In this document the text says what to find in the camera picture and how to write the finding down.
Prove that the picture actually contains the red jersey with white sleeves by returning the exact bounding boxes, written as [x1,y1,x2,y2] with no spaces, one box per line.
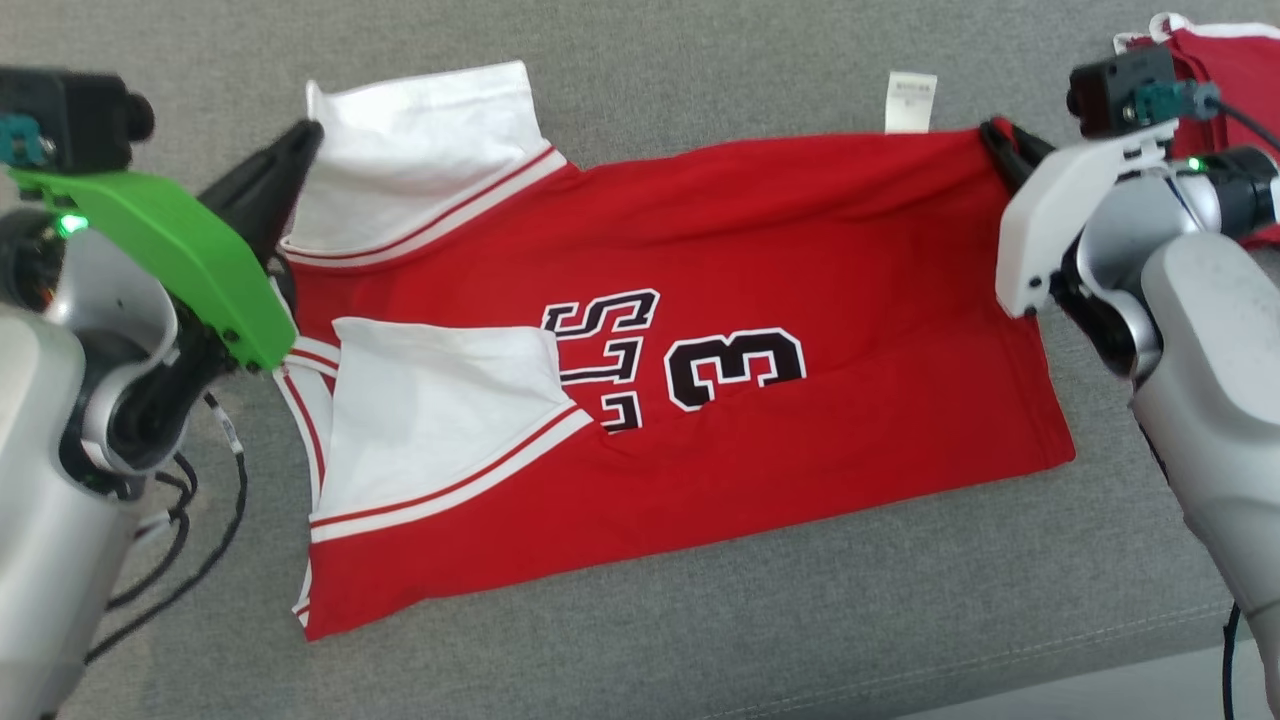
[272,60,1078,643]

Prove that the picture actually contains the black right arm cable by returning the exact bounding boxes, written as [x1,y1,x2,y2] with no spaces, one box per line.
[1208,95,1280,159]

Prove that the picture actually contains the teal left camera connector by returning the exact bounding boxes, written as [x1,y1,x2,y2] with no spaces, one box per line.
[0,112,48,168]

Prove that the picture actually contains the teal camera connector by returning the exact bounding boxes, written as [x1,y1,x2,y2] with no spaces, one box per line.
[1131,81,1224,128]
[0,112,48,168]

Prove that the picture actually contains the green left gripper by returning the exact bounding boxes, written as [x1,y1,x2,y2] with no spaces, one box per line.
[8,118,325,374]

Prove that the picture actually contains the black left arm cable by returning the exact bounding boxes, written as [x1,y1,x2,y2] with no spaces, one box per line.
[84,390,250,668]

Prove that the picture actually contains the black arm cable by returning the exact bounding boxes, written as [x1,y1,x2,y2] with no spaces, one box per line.
[84,390,250,668]
[1208,95,1280,159]

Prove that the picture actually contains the teal right camera connector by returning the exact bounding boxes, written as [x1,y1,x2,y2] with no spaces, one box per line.
[1131,81,1224,128]

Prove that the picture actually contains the red shorts with white trim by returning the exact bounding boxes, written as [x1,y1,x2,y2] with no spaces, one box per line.
[1112,12,1280,251]

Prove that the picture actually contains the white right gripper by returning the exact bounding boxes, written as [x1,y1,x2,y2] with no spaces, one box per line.
[978,117,1182,320]

